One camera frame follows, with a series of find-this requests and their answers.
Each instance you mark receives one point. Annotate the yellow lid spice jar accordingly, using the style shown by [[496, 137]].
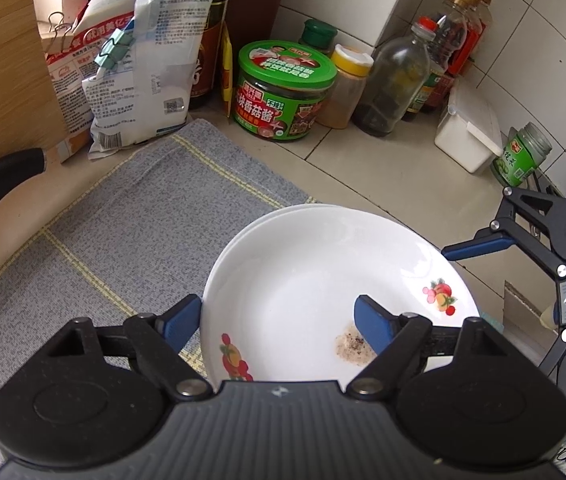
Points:
[[345, 90]]

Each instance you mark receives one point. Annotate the white bag blue print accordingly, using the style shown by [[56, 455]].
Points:
[[153, 85]]

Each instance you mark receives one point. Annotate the white plastic seasoning box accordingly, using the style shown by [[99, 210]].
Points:
[[468, 130]]

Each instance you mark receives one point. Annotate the green sauce tub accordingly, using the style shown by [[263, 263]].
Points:
[[283, 95]]

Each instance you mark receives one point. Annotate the red label bottle gold cap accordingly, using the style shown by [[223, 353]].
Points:
[[478, 35]]

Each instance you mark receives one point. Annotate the green label glass jar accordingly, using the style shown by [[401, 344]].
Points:
[[518, 157]]

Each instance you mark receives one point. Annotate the glass bottle red cap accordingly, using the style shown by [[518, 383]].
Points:
[[393, 85]]

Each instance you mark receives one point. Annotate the dark soy sauce bottle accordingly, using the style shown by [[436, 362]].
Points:
[[210, 60]]

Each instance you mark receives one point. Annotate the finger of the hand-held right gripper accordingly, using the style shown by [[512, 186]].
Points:
[[555, 355], [478, 248]]

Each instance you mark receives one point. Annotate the green binder clip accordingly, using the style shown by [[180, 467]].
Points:
[[115, 50]]

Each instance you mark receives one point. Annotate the yellow seasoning packet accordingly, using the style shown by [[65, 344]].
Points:
[[226, 80]]

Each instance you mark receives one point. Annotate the stained white plate fruit print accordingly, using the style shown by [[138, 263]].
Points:
[[313, 280]]

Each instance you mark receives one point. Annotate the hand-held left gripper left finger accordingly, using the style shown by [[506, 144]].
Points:
[[180, 320]]

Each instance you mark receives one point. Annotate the red label sauce bottles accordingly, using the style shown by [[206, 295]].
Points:
[[433, 91]]

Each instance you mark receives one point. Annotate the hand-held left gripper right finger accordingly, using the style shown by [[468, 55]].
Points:
[[375, 327]]

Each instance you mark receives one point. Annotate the red and white bag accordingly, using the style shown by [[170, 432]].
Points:
[[65, 90]]

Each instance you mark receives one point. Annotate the grey and teal checked towel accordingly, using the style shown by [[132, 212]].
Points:
[[113, 220]]

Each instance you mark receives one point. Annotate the green lid spice jar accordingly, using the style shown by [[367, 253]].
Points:
[[318, 35]]

